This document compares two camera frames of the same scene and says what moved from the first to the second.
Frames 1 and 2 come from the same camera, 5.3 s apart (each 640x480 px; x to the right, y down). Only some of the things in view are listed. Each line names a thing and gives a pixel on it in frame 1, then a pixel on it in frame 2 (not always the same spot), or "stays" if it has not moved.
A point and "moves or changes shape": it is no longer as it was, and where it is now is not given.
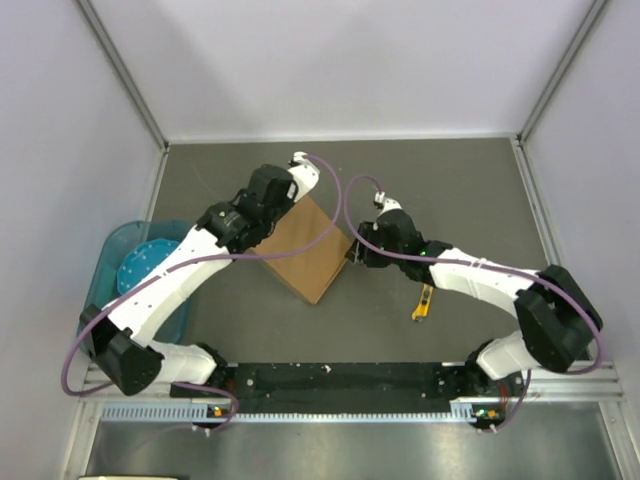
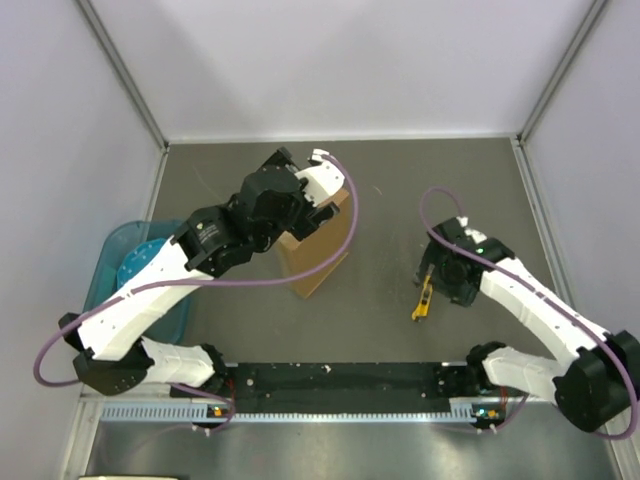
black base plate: x=332 y=384 stays
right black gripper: x=365 y=257 → x=463 y=294
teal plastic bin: x=102 y=282 stays
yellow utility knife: x=424 y=305 stays
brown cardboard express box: x=312 y=271 moves or changes shape
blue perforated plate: x=141 y=259 stays
